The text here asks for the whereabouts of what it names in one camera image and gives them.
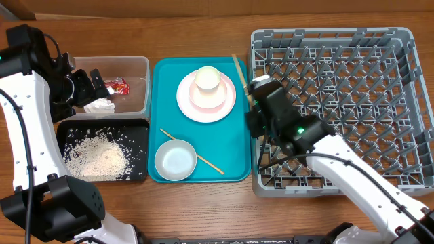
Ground clear plastic bin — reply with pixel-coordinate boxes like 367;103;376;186
70;56;152;120

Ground grey dishwasher rack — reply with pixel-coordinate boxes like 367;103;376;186
249;27;433;196

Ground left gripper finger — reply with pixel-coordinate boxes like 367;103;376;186
90;69;110;99
72;69;96;108

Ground cardboard backdrop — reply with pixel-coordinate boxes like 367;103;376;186
0;0;434;22

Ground white rice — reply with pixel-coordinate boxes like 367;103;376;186
62;127;149;182

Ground white napkin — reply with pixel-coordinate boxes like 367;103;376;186
84;98;115;113

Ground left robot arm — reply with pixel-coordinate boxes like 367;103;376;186
1;24;147;243

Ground white cup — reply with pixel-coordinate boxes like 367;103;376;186
195;66;221;92

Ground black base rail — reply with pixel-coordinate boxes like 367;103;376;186
150;233;337;244

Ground red foil wrapper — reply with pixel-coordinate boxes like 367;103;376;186
104;77;130;95

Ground large white plate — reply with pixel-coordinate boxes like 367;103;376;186
176;71;236;123

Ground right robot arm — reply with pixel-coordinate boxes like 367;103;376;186
243;75;433;243

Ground black plastic tray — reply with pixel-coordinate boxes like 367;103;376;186
56;118;150;183

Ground teal serving tray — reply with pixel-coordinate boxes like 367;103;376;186
148;57;251;183

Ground white bowl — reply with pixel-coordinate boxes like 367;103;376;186
154;140;197;182

